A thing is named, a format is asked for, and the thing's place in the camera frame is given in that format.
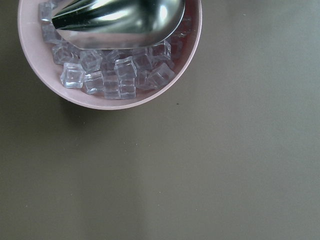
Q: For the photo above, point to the clear ice cube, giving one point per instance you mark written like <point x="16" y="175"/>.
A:
<point x="93" y="83"/>
<point x="160" y="76"/>
<point x="72" y="76"/>
<point x="125" y="68"/>

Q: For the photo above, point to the pink bowl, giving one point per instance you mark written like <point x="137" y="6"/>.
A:
<point x="40" y="59"/>

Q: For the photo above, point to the metal ice scoop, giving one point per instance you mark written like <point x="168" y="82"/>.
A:
<point x="117" y="24"/>

